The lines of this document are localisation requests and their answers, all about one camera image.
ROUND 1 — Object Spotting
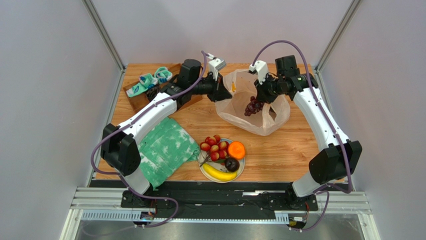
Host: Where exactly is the translucent white plastic bag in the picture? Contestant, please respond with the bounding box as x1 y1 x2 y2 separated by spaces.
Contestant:
215 69 291 136

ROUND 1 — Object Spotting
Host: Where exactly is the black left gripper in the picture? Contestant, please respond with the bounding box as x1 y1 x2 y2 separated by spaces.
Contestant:
190 72 233 104

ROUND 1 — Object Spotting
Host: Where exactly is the cream and blue ceramic plate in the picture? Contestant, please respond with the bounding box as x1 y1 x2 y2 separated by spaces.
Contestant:
197 138 246 183

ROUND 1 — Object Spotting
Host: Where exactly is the orange fake tangerine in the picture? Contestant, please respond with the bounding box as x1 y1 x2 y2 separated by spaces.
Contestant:
227 141 246 160

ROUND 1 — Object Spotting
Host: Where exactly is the aluminium frame rail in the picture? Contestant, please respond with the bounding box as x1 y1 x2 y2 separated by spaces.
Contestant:
82 0 126 73

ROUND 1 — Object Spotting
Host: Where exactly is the wooden compartment tray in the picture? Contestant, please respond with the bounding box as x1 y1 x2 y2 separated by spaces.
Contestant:
122 63 181 114

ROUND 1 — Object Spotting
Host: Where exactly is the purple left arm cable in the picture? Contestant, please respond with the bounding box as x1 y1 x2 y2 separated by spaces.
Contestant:
90 50 209 229

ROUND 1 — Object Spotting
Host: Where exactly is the dark patterned folded sock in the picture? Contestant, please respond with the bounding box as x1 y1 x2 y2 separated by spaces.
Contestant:
145 85 160 102

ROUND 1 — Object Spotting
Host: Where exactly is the red fake fruit bunch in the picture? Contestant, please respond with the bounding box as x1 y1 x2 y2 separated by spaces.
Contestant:
199 134 231 167

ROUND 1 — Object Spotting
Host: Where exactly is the dark round fake fruit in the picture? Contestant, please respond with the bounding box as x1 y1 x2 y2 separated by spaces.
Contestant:
224 157 240 173

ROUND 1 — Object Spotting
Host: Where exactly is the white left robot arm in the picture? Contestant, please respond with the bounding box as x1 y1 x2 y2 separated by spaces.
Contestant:
99 55 232 196

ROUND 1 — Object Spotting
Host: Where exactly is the white teal patterned sock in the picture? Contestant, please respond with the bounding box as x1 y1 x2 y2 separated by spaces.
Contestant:
126 73 159 98

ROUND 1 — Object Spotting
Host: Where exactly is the dark fake grape bunch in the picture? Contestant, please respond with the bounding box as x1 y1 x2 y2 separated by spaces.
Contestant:
244 96 265 117

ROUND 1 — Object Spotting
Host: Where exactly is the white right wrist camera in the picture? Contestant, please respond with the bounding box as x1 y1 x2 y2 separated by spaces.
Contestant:
248 60 270 85

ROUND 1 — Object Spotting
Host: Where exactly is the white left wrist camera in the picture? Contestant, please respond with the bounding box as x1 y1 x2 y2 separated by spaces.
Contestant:
206 53 227 81

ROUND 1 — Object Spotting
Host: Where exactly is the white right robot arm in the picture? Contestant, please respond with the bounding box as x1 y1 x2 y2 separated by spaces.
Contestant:
249 55 363 198

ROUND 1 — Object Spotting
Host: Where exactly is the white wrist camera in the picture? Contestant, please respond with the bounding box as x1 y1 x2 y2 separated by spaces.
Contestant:
248 60 270 85
206 53 227 81

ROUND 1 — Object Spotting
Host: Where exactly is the green white cloth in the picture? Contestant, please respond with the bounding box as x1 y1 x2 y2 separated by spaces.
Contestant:
138 117 201 189

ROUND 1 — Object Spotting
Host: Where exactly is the yellow fake banana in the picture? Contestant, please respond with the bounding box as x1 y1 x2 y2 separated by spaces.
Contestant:
202 164 238 182

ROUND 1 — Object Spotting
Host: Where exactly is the teal white rolled sock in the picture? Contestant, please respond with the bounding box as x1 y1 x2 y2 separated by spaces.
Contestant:
154 66 173 84

